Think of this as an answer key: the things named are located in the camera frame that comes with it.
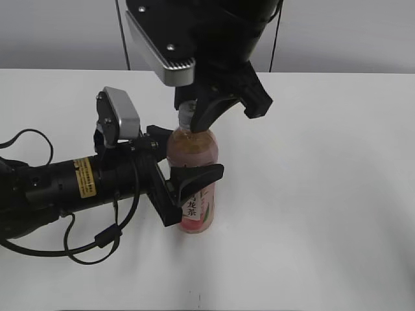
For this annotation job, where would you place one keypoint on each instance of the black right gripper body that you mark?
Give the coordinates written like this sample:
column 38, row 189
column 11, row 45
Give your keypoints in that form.
column 223, row 68

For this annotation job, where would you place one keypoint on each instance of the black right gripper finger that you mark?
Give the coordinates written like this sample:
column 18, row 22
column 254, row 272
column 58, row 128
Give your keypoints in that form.
column 183, row 94
column 209, row 110

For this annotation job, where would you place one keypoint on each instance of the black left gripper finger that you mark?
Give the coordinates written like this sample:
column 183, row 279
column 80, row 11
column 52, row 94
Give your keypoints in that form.
column 187, row 181
column 159, row 138

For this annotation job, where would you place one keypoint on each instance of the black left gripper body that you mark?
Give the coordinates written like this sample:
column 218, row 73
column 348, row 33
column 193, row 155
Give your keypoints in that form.
column 147, row 151

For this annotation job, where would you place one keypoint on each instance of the peach oolong tea bottle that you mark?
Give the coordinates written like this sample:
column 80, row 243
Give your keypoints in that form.
column 190, row 150

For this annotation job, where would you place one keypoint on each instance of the white bottle cap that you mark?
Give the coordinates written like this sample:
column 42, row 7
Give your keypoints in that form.
column 186, row 111

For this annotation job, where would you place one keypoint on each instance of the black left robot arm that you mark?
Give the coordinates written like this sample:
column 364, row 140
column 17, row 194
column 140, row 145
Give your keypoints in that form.
column 32, row 197

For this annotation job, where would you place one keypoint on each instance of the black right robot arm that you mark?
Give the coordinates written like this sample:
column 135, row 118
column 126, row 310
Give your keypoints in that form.
column 225, row 34

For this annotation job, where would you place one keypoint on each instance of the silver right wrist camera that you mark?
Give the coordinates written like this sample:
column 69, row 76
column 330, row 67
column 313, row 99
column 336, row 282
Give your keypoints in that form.
column 161, row 31

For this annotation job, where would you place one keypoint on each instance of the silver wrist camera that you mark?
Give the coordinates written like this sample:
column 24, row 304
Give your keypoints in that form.
column 117, row 117
column 161, row 31

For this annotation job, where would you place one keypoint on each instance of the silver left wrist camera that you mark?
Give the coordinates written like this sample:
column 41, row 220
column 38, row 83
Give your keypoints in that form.
column 117, row 117

